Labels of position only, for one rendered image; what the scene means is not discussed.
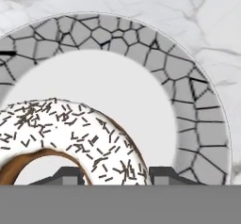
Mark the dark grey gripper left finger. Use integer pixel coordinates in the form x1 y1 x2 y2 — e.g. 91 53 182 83
28 167 86 186

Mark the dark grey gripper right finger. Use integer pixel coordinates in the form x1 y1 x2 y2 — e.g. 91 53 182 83
148 167 201 186

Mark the white iced sprinkled doughnut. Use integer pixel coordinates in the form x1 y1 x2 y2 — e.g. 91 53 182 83
0 97 149 186

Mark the white plate with cracked-pattern rim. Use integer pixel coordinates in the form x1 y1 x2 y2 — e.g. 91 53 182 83
0 12 233 186

